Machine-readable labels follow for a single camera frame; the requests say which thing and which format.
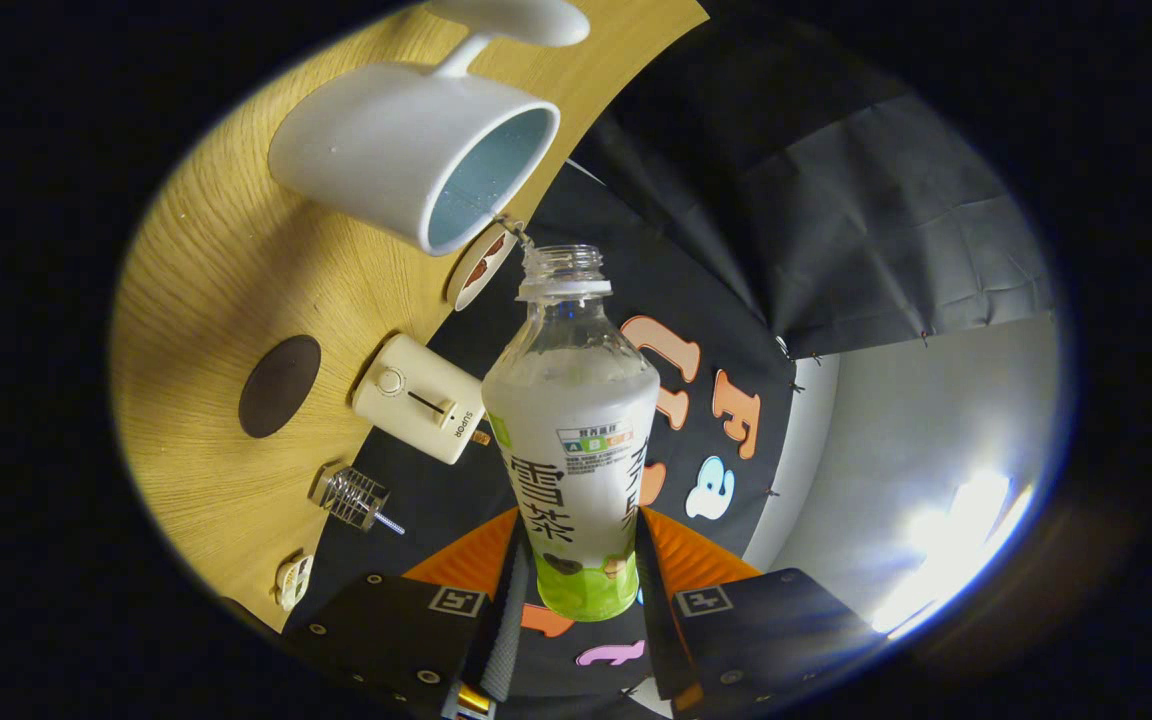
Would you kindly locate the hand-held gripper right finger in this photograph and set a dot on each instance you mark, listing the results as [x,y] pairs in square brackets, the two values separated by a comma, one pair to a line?
[766,630]

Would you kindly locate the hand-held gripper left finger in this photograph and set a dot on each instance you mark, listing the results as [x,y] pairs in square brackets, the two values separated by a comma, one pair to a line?
[406,630]

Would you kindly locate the clear juice bottle white label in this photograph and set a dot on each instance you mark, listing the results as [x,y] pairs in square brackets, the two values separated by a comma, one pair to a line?
[576,440]

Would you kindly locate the dark brown round coaster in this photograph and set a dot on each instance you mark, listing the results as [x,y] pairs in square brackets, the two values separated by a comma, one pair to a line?
[280,386]

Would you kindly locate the white pen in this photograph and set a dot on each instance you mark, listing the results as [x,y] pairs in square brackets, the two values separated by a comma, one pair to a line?
[391,523]

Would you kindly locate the cream toaster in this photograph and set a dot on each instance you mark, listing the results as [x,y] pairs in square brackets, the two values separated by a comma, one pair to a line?
[416,400]

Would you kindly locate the small dish with red snacks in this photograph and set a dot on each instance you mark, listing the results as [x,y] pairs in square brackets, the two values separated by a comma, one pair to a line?
[481,268]

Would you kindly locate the wooden table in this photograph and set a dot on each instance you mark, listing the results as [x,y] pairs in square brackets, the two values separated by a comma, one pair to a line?
[206,280]

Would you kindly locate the black backdrop cloth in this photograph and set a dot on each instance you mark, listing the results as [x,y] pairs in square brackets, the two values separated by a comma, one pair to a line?
[836,200]

